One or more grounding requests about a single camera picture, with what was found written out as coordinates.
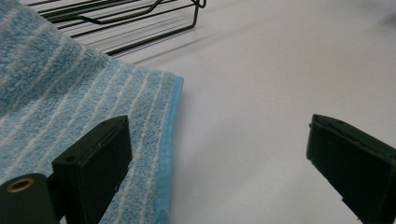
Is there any black wire rack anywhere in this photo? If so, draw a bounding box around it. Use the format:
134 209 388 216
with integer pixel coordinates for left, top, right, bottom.
26 0 208 57

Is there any blue striped towel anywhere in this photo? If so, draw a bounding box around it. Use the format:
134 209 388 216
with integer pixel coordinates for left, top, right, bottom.
0 0 185 224

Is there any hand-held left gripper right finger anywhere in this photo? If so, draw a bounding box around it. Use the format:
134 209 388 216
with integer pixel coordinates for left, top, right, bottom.
305 113 396 224

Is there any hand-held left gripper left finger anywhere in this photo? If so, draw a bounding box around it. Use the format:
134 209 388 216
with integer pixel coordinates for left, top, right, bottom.
51 115 134 224

